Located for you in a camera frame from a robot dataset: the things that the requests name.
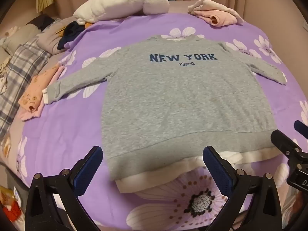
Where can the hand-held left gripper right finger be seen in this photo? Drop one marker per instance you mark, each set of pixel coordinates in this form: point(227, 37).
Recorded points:
point(216, 170)

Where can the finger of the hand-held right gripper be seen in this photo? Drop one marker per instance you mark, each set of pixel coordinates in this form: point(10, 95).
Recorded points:
point(302, 128)
point(286, 146)

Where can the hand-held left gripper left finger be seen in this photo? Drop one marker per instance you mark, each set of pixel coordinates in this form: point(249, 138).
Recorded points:
point(87, 168)

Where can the grey printed sweatshirt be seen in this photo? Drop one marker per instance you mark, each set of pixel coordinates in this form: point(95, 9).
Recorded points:
point(180, 96)

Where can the purple floral bedsheet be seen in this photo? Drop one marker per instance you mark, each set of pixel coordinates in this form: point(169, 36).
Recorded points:
point(79, 130)

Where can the pale pink garment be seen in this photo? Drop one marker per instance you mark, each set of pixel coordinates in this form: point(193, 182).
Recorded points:
point(28, 115)

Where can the red and yellow packet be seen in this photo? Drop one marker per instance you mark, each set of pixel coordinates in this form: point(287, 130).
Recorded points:
point(10, 207)

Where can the orange printed garment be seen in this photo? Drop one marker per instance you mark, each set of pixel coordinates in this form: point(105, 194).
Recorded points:
point(36, 91)

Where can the plaid blanket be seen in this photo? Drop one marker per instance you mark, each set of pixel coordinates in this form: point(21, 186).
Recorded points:
point(26, 62)

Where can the grey pillow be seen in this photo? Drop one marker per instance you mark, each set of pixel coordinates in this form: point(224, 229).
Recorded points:
point(50, 42)

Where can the dark navy garment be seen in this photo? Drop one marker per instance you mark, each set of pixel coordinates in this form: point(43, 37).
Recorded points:
point(69, 33)

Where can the pink folded garment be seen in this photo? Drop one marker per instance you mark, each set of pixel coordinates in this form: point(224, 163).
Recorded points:
point(216, 14)

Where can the beige pillow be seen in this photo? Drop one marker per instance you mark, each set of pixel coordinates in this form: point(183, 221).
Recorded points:
point(16, 37)

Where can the white plush blanket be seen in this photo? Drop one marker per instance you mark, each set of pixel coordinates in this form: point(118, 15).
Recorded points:
point(120, 3)

